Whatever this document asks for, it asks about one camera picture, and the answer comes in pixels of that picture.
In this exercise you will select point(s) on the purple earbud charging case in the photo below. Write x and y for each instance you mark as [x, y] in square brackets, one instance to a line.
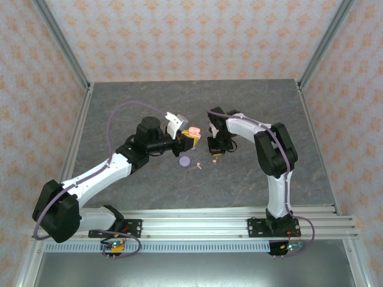
[184, 161]

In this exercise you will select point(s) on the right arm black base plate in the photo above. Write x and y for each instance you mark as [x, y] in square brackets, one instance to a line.
[255, 228]

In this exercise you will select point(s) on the pink earbud charging case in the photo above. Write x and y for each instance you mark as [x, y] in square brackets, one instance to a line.
[194, 131]

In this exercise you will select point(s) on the aluminium mounting rail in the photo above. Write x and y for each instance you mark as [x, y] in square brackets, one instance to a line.
[194, 227]

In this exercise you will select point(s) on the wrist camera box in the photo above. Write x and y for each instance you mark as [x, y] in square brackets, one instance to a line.
[173, 125]
[212, 131]

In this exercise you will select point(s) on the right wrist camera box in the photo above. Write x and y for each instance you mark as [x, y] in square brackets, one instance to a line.
[212, 131]

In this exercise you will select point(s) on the aluminium frame strut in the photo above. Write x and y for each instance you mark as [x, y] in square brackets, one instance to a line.
[30, 266]
[357, 266]

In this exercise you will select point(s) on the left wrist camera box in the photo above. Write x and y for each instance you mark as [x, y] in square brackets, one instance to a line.
[173, 125]

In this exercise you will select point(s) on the aluminium table side rail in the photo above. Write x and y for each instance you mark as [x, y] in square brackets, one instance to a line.
[84, 104]
[305, 104]

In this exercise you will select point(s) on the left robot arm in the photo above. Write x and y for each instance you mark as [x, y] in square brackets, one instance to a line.
[95, 176]

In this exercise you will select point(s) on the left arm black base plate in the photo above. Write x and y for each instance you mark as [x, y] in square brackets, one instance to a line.
[133, 228]

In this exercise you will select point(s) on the grey metal shelf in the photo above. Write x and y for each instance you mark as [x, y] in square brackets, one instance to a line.
[191, 272]

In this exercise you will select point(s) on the aluminium frame post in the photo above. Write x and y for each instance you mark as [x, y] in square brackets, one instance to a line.
[327, 39]
[61, 39]

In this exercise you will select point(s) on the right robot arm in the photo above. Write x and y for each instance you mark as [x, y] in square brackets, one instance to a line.
[275, 191]

